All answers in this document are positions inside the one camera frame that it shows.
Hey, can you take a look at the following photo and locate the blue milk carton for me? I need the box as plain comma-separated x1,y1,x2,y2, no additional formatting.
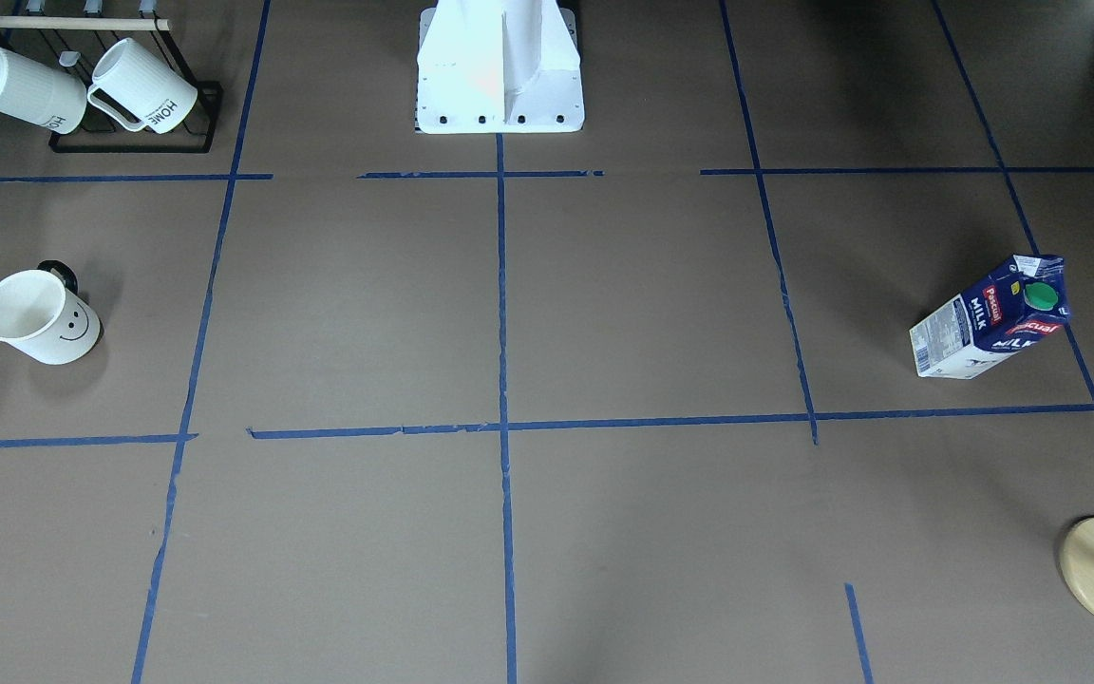
909,255,1071,380

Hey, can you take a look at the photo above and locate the white smiley face mug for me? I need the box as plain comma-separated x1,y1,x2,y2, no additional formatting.
0,260,103,367

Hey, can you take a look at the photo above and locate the white ribbed HOME mug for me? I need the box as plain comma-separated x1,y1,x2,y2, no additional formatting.
86,38,198,134

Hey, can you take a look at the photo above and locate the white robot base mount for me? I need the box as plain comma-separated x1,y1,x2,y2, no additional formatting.
414,1,586,135

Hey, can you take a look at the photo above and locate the black wire mug rack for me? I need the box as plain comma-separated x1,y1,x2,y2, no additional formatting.
0,1,224,153

